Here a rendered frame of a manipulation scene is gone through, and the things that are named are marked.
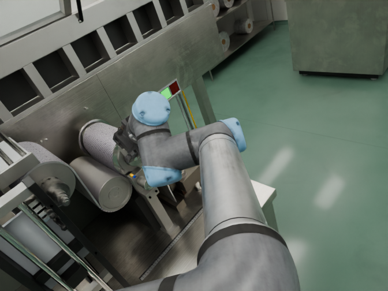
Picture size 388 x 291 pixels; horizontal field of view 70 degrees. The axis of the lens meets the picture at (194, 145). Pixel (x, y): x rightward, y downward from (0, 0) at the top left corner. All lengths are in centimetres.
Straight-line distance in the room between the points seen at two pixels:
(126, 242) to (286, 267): 97
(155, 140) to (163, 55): 86
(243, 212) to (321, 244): 174
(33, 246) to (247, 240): 61
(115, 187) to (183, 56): 80
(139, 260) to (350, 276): 127
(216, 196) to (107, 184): 62
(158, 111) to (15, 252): 46
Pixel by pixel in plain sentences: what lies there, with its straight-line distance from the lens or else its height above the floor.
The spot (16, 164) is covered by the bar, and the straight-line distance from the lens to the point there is 78.
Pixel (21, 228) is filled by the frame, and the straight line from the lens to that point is 77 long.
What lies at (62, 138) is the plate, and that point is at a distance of 119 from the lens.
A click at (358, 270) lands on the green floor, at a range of 198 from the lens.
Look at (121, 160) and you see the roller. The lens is 92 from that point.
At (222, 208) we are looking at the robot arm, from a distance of 33.
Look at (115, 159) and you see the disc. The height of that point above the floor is 128.
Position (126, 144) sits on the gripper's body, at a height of 137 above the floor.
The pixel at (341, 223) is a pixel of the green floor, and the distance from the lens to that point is 214.
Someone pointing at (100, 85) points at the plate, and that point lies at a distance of 122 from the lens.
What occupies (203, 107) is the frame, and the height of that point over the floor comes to 85.
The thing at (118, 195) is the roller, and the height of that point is 116.
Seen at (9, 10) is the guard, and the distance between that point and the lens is 108.
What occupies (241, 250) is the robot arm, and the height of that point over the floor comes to 152.
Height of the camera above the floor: 174
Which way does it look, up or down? 35 degrees down
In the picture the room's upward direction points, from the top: 22 degrees counter-clockwise
